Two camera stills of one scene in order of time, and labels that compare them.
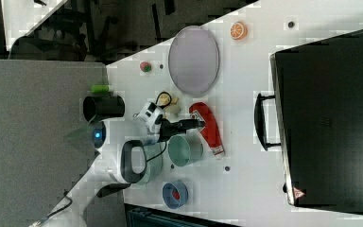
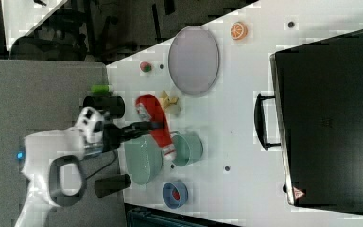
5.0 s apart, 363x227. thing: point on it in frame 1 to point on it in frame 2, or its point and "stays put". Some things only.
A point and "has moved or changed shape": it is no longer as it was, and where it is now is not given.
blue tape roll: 167,194 stays put
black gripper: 168,130 to 113,135
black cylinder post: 102,107 stays put
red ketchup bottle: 210,130 has moved or changed shape
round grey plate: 194,59 stays put
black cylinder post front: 111,187 stays put
